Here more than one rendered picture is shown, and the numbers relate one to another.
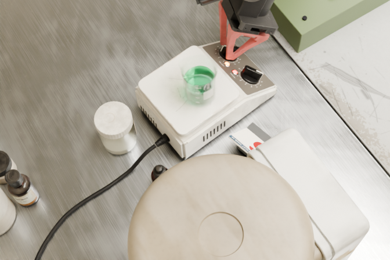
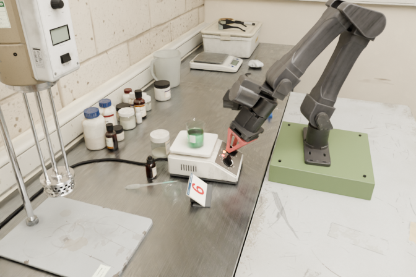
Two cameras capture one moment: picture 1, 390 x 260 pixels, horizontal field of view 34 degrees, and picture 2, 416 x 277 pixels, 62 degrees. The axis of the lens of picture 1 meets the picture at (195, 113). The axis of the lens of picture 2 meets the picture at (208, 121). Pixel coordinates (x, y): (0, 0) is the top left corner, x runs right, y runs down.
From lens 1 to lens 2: 0.74 m
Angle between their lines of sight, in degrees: 47
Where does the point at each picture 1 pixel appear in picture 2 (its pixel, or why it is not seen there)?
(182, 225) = not seen: outside the picture
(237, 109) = (205, 165)
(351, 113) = (260, 215)
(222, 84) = (207, 148)
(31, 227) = (99, 154)
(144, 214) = not seen: outside the picture
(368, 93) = (280, 215)
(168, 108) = (178, 141)
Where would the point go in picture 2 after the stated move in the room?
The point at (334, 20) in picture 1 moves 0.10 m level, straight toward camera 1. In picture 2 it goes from (296, 173) to (263, 182)
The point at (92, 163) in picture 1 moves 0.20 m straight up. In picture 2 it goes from (142, 154) to (136, 97)
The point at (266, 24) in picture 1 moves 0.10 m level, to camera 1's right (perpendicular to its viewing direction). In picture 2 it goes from (244, 131) to (273, 145)
